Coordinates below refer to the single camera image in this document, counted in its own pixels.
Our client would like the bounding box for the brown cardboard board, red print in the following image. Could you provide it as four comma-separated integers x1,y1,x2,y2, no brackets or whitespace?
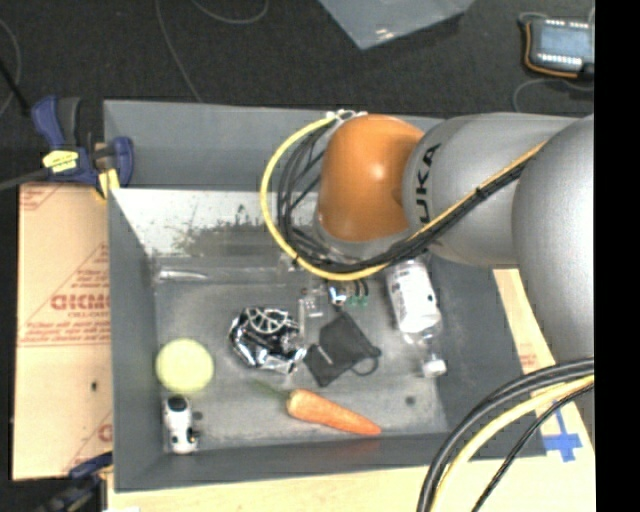
10,180,557,482

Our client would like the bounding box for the white and black toy car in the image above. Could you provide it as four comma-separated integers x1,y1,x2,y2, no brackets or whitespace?
160,394,202,456

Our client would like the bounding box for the clear plastic bottle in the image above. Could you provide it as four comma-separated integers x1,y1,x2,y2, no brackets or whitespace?
384,256,448,379

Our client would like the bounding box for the orange toy carrot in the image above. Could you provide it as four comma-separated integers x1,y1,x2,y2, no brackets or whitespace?
253,378,383,437

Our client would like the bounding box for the grey metal bin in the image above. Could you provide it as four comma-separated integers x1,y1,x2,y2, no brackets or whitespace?
102,99,547,492

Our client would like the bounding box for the yellow-green tennis ball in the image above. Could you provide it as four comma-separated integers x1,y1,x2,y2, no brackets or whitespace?
154,337,216,394

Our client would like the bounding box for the black cloth pouch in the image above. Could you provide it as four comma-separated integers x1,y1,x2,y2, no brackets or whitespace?
301,311,383,389

